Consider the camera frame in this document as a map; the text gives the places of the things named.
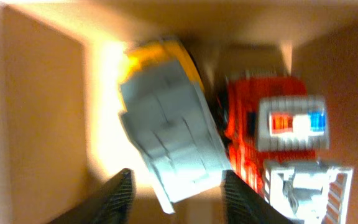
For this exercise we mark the yellow grey toy dump truck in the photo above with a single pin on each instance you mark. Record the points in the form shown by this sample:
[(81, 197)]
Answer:
[(167, 119)]

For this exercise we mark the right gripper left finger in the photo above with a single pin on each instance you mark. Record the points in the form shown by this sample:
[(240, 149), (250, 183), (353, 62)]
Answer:
[(110, 204)]

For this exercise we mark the white cardboard box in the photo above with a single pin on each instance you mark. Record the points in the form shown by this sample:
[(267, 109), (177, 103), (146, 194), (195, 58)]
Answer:
[(60, 134)]

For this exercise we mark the red toy fire truck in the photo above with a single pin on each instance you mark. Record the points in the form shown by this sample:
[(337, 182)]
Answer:
[(273, 129)]

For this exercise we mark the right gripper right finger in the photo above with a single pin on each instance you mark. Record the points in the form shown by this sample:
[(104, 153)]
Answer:
[(245, 206)]

